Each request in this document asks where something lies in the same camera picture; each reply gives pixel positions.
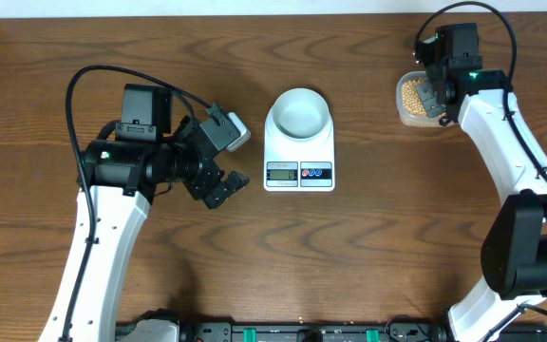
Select right black cable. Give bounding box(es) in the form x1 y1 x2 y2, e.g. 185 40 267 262
413 0 547 342

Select clear plastic container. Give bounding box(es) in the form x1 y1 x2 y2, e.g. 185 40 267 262
395 71 441 128

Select white digital kitchen scale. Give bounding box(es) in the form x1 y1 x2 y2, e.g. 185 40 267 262
263 110 336 192

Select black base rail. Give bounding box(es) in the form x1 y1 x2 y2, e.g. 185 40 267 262
116 320 547 342

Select black cable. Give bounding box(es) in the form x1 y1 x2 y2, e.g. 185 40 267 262
413 0 547 342
57 65 213 342

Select soybeans in container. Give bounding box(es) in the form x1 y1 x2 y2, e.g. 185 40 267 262
401 78 443 118

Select left black cable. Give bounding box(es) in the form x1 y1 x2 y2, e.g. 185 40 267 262
57 65 213 342

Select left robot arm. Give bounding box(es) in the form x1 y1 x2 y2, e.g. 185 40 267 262
40 84 250 341

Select grey round bowl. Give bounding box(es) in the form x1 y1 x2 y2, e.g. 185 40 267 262
271 88 332 140

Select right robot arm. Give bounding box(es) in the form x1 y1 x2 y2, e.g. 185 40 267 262
415 23 547 341

